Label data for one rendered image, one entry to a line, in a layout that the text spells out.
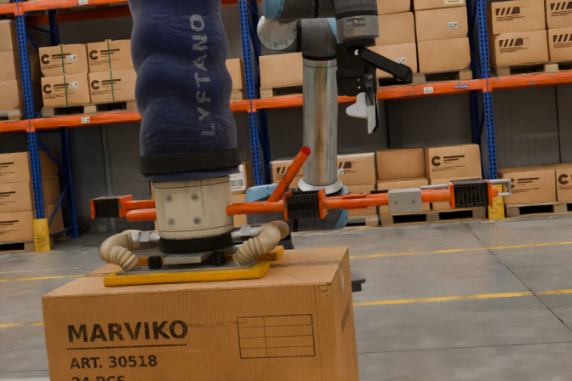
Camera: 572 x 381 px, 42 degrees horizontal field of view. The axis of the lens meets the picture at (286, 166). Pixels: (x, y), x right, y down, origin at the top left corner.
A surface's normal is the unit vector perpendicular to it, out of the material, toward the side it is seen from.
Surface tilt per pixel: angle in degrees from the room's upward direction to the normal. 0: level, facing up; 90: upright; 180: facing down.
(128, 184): 90
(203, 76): 70
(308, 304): 90
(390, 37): 91
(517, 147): 90
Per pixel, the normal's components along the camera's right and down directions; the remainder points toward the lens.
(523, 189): -0.11, 0.07
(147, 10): -0.46, -0.18
